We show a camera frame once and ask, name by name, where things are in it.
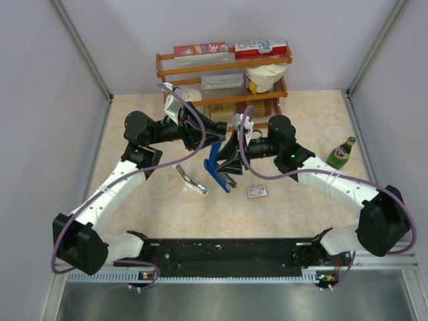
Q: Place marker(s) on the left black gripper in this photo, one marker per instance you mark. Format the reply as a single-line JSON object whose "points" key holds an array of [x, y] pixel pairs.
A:
{"points": [[190, 126]]}

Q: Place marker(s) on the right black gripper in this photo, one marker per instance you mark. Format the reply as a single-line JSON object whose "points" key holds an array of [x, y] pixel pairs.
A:
{"points": [[234, 166]]}

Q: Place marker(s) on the blue black stapler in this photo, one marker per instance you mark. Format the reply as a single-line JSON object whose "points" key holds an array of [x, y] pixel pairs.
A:
{"points": [[211, 166]]}

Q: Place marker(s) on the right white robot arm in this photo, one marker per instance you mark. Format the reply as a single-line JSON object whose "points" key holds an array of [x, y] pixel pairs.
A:
{"points": [[382, 221]]}

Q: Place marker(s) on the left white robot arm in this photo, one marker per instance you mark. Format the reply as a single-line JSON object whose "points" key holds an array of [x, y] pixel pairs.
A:
{"points": [[77, 236]]}

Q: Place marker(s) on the tan cardboard box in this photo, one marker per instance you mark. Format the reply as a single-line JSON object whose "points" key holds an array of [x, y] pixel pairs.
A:
{"points": [[222, 112]]}

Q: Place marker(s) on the small white paper roll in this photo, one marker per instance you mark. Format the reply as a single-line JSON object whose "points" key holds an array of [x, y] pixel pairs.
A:
{"points": [[192, 95]]}

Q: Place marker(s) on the small staple box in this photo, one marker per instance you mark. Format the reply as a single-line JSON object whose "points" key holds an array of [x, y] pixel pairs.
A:
{"points": [[256, 192]]}

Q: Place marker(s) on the brown brick-pattern box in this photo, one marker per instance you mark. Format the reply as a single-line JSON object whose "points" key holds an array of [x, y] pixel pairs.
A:
{"points": [[261, 108]]}

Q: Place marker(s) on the wooden three-tier shelf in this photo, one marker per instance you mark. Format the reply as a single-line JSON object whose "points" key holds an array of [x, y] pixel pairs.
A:
{"points": [[190, 77]]}

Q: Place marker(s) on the clear plastic box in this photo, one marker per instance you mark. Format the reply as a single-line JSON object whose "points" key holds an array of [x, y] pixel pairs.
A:
{"points": [[221, 86]]}

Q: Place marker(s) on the red foil wrap box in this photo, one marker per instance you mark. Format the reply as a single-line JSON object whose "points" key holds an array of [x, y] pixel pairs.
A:
{"points": [[204, 52]]}

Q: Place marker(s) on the red white toothpaste box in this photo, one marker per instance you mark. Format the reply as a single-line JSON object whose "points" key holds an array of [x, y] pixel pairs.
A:
{"points": [[260, 49]]}

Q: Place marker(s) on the green glass bottle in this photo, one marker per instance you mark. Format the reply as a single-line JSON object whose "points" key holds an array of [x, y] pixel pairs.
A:
{"points": [[340, 155]]}

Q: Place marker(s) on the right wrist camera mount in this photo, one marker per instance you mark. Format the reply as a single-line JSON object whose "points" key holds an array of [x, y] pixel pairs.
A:
{"points": [[237, 121]]}

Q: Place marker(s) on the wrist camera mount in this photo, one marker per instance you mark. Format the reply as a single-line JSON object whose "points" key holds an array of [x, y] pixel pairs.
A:
{"points": [[237, 121], [172, 104]]}

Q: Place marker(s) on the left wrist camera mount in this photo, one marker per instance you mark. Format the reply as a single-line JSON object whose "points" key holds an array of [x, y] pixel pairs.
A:
{"points": [[172, 104]]}

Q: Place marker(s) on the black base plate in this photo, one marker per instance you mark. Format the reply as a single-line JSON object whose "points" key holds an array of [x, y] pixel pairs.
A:
{"points": [[234, 258]]}

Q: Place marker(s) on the white slotted cable duct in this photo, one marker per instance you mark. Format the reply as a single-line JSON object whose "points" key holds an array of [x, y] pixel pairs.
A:
{"points": [[137, 277]]}

